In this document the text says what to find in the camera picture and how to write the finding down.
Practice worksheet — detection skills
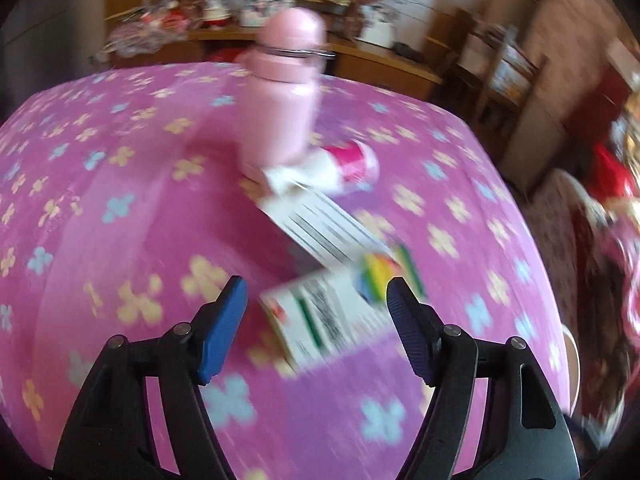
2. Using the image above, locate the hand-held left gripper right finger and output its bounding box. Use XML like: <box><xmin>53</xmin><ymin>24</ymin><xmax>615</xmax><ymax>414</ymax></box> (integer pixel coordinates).
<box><xmin>386</xmin><ymin>276</ymin><xmax>581</xmax><ymax>480</ymax></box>

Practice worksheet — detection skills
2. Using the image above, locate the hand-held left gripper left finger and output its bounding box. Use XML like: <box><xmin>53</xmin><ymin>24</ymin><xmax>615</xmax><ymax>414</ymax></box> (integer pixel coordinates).
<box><xmin>52</xmin><ymin>276</ymin><xmax>249</xmax><ymax>480</ymax></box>

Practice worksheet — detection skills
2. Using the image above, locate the white box with rainbow print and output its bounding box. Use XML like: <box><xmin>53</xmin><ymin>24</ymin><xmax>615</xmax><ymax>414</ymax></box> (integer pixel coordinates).
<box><xmin>259</xmin><ymin>245</ymin><xmax>428</xmax><ymax>373</ymax></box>

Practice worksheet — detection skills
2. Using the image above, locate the white box with black text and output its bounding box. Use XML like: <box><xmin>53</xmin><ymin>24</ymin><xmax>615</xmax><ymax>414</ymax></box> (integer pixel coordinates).
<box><xmin>260</xmin><ymin>185</ymin><xmax>396</xmax><ymax>271</ymax></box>

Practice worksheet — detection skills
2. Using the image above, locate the small white pink-label bottle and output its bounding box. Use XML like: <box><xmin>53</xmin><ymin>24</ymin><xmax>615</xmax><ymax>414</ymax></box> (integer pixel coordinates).
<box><xmin>300</xmin><ymin>140</ymin><xmax>381</xmax><ymax>196</ymax></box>

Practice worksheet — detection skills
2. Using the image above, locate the pink floral bed sheet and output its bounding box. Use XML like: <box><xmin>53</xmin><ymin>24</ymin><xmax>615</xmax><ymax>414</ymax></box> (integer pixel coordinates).
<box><xmin>0</xmin><ymin>62</ymin><xmax>581</xmax><ymax>480</ymax></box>

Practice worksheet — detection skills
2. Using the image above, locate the floral patterned cloth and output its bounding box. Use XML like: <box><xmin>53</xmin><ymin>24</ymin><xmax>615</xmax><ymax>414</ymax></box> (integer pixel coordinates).
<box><xmin>530</xmin><ymin>170</ymin><xmax>640</xmax><ymax>436</ymax></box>

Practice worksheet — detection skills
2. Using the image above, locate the pink insulated bottle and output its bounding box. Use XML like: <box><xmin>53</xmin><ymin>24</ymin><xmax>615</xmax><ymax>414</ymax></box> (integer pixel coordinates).
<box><xmin>239</xmin><ymin>8</ymin><xmax>331</xmax><ymax>181</ymax></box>

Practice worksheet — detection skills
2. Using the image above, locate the wooden chair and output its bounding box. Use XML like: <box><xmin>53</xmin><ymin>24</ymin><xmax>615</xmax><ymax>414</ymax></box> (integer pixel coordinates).
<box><xmin>440</xmin><ymin>7</ymin><xmax>548</xmax><ymax>131</ymax></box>

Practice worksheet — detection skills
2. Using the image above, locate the wooden desk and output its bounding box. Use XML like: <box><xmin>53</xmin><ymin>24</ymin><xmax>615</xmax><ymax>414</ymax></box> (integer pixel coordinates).
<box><xmin>105</xmin><ymin>5</ymin><xmax>443</xmax><ymax>101</ymax></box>

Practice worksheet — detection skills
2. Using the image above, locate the red plastic bag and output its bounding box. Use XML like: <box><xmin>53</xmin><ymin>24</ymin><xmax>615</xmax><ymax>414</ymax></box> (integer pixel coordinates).
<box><xmin>590</xmin><ymin>142</ymin><xmax>640</xmax><ymax>201</ymax></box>

